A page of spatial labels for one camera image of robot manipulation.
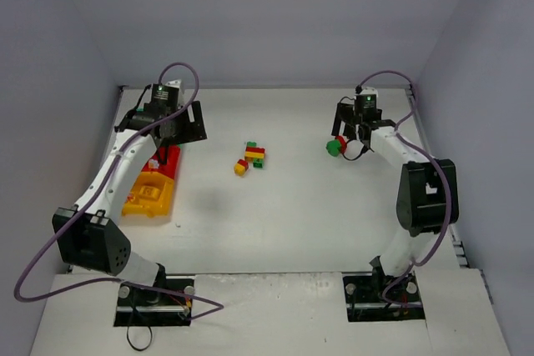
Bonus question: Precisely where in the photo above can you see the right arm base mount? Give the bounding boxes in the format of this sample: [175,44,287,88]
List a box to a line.
[342,273,426,323]

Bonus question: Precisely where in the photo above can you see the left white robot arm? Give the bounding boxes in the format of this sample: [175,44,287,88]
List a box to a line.
[52,79,207,288]

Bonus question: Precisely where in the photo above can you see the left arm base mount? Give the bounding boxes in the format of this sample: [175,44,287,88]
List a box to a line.
[113,277,194,328]

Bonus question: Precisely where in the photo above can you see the yellow plastic bin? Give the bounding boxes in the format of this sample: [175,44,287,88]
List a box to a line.
[122,171,174,218]

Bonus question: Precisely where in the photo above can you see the red plastic bin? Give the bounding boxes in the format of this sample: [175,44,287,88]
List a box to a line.
[142,145,181,179]

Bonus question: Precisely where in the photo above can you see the purple cable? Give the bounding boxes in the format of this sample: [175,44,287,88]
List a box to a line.
[13,62,225,319]
[356,70,454,307]

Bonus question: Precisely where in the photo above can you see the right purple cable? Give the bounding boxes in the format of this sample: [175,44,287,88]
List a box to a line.
[356,70,454,307]

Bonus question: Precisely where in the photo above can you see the yellow red lego block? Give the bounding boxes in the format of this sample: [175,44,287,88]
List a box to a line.
[234,159,249,177]

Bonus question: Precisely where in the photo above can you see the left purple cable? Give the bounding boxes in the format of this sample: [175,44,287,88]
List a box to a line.
[13,62,225,319]

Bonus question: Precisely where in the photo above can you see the green rounded lego brick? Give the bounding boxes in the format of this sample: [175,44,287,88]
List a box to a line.
[325,139,342,158]

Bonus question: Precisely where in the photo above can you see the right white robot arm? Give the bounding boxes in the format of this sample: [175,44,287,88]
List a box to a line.
[325,86,459,277]

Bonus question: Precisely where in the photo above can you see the red arch lego brick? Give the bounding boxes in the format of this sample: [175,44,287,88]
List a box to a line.
[335,135,347,155]

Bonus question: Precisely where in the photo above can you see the multicolor lego block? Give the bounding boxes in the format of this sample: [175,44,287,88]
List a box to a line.
[244,142,266,168]

